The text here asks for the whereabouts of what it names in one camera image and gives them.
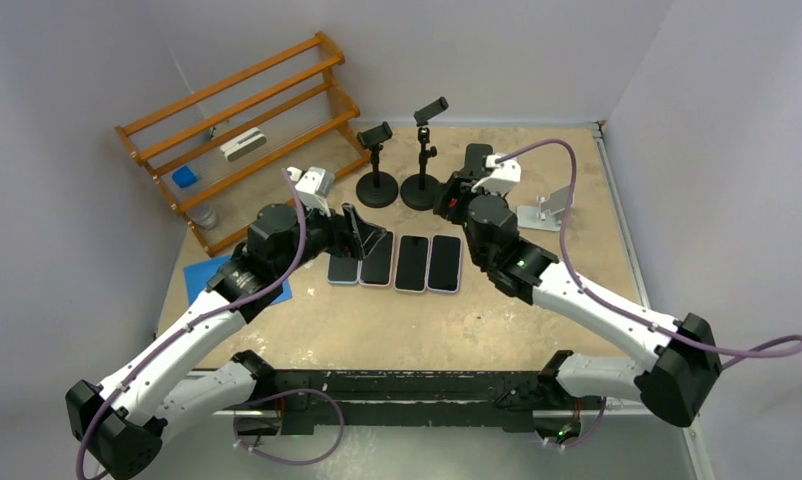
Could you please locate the orange wooden rack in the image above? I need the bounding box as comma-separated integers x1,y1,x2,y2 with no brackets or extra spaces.
115,32,369,257

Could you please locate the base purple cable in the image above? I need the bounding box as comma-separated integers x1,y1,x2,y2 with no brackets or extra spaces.
232,387,347,467

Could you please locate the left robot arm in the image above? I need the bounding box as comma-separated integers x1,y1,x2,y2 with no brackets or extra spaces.
65,203,387,479

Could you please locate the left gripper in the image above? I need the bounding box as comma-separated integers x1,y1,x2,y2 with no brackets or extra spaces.
275,195,383,278

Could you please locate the light blue case phone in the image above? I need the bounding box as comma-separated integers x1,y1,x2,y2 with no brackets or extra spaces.
327,256,360,285

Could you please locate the black phone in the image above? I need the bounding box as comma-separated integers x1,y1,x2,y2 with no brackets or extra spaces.
426,235,463,293
393,235,430,293

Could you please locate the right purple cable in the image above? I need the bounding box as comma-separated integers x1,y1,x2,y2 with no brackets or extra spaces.
496,139,802,362

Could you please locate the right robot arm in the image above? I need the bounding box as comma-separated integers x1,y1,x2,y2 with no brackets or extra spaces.
434,171,723,427

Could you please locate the clear plastic cup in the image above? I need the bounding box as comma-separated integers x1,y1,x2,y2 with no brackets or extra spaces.
187,202,218,230

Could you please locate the black base frame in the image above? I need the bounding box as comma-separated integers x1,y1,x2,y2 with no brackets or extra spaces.
242,369,601,435

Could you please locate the blue mat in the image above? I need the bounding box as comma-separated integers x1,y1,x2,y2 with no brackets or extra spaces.
183,256,279,305

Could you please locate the silver phone stand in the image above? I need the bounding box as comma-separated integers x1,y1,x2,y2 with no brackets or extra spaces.
516,185,571,232

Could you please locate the pink case phone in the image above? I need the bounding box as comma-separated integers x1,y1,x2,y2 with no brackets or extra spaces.
359,231,395,287

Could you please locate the white eraser block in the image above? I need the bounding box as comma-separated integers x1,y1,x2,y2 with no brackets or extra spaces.
219,127,267,162

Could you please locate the blue cube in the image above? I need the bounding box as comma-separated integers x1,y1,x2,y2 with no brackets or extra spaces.
171,165,199,189

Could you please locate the black phone stand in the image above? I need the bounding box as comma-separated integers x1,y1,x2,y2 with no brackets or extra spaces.
400,96,449,211
356,121,399,208

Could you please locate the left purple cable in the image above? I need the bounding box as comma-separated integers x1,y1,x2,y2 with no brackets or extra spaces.
74,168,308,480

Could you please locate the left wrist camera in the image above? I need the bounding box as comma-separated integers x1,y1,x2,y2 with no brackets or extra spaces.
286,166,335,217

